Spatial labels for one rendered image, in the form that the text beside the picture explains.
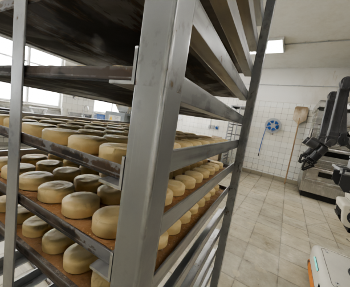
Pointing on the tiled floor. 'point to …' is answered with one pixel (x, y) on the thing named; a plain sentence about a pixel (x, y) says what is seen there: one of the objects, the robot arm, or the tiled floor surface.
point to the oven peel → (301, 113)
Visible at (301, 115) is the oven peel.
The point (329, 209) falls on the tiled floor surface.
